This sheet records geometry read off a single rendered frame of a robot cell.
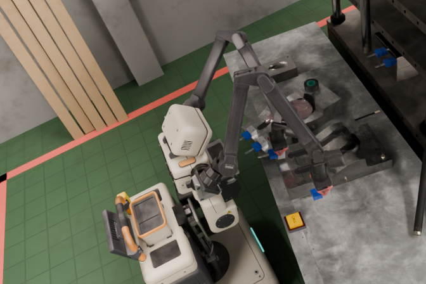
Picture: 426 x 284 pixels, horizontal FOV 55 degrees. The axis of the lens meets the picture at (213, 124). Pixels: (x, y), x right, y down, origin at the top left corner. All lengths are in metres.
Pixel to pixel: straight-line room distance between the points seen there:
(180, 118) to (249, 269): 1.12
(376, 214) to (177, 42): 3.18
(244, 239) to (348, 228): 0.84
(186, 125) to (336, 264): 0.84
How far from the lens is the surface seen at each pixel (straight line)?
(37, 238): 3.77
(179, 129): 1.69
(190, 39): 4.63
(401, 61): 2.48
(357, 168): 2.02
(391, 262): 1.87
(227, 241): 2.61
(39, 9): 3.86
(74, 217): 3.67
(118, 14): 4.14
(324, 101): 2.29
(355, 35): 2.94
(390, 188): 2.05
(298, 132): 1.62
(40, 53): 4.02
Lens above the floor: 2.48
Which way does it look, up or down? 42 degrees down
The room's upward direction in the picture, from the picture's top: 23 degrees counter-clockwise
